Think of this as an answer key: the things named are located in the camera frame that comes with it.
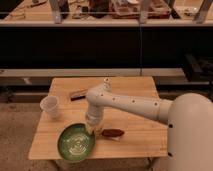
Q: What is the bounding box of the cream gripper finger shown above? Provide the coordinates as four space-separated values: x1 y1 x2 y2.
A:
85 124 98 134

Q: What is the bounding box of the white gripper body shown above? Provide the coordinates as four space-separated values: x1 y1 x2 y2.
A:
85 107 103 126

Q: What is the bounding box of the green ceramic bowl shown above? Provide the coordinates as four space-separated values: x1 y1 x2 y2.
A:
57 123 96 163

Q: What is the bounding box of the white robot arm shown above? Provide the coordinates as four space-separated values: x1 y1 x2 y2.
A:
86 85 213 171

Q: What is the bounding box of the brown chocolate bar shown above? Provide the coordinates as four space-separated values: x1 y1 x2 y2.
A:
70 89 87 101

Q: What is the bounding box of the brown snack on white tray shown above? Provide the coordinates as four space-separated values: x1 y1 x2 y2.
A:
101 129 125 140

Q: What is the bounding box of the clear shaker bottle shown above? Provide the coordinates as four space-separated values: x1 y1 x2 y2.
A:
103 77 111 91

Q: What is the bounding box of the wooden table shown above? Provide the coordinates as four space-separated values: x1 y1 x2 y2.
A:
28 77 167 161

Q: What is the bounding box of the translucent plastic cup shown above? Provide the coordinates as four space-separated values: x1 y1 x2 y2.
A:
40 95 60 118

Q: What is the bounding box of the long shelf bench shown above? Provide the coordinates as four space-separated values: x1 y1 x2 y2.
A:
0 19 213 80

